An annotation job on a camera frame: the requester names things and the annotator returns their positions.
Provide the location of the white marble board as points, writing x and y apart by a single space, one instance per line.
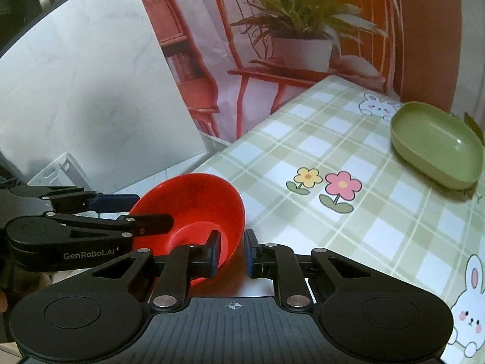
94 83

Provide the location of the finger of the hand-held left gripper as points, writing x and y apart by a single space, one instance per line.
117 201
155 224

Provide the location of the wall poster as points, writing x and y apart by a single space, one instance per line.
295 26

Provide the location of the green checkered tablecloth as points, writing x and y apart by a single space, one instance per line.
341 235

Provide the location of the red bowl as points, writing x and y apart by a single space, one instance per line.
197 201

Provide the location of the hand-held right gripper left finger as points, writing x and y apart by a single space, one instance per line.
215 252

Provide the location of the white plastic crate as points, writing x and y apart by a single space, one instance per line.
57 172

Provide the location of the green oval plate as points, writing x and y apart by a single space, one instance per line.
432 136

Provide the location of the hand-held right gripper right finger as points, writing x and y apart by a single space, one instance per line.
249 256

